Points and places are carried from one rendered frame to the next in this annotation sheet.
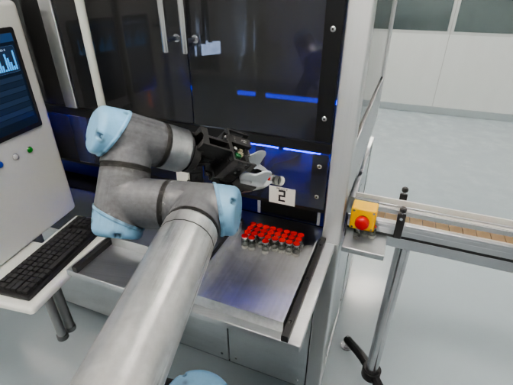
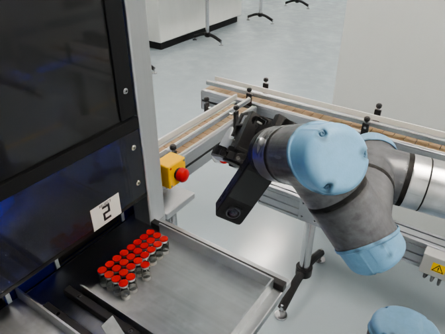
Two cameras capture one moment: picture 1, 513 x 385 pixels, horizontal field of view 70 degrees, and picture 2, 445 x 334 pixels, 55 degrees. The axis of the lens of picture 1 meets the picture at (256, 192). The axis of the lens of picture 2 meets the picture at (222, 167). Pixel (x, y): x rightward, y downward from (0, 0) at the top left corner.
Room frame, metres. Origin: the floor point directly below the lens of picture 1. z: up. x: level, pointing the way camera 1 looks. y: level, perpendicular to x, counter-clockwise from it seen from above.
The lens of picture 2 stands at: (0.54, 0.62, 1.63)
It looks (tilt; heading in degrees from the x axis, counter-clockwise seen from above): 32 degrees down; 283
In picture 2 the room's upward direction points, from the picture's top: straight up
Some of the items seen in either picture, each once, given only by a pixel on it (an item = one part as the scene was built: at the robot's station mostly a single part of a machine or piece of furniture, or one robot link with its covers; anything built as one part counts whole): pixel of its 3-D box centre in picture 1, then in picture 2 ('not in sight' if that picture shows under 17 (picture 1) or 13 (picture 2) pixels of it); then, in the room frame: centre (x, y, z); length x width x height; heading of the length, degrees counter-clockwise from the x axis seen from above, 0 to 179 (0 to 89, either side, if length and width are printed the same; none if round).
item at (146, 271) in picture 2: (265, 246); (146, 271); (0.87, -0.03, 0.90); 0.02 x 0.02 x 0.05
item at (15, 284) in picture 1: (56, 250); not in sight; (0.95, 0.67, 0.82); 0.40 x 0.14 x 0.02; 166
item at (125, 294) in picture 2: (244, 241); (124, 289); (0.89, 0.04, 0.90); 0.02 x 0.02 x 0.05
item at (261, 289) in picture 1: (258, 267); (178, 287); (0.78, 0.00, 0.90); 0.34 x 0.26 x 0.04; 158
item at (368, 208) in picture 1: (364, 214); (168, 169); (0.91, -0.32, 0.99); 0.08 x 0.07 x 0.07; 158
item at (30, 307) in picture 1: (48, 255); not in sight; (0.96, 0.71, 0.79); 0.45 x 0.28 x 0.03; 166
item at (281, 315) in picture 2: not in sight; (302, 276); (0.48, -0.91, 0.07); 0.50 x 0.08 x 0.14; 68
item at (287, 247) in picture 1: (271, 243); (142, 264); (0.88, -0.05, 0.90); 0.18 x 0.02 x 0.05; 68
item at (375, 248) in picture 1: (364, 241); (163, 197); (0.94, -0.35, 0.87); 0.14 x 0.13 x 0.02; 158
